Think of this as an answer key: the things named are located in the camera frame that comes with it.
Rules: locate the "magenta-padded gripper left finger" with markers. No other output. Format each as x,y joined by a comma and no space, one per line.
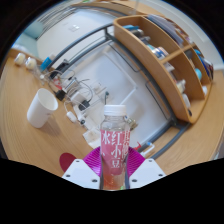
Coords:
80,171

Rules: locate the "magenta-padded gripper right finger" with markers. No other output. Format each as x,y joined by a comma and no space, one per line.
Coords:
146,171

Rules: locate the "pink-labelled clear drink bottle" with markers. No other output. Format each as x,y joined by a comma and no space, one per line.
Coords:
115,150

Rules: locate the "flat round red coaster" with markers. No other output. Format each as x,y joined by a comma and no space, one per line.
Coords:
66,161

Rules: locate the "crumpled white tissue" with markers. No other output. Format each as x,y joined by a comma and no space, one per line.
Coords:
91,138

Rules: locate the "brown tree creature figurine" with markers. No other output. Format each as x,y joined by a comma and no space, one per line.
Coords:
131,124

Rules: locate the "white power strip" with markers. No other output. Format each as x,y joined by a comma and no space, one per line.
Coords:
81,117

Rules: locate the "small white oval case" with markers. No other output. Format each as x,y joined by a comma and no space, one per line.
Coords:
70,116

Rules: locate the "wooden wardrobe side panel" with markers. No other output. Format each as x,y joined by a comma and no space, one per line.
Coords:
200,143

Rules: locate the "black power adapter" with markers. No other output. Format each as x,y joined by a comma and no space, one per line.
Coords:
85,105

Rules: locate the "white paper cup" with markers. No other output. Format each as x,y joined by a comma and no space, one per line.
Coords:
40,110

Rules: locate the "small black box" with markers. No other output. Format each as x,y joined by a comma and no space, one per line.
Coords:
60,95

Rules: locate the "wooden shelf unit with items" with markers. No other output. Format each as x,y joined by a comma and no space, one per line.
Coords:
156,73

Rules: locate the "small blue bottle white cap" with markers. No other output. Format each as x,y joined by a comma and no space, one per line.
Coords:
46,64

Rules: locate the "teal cushion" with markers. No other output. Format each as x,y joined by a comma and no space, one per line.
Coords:
33,30

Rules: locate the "grey metal desk frame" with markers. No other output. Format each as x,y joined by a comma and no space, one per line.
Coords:
166,113

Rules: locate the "long wooden wall shelf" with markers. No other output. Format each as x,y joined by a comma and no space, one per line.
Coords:
126,5

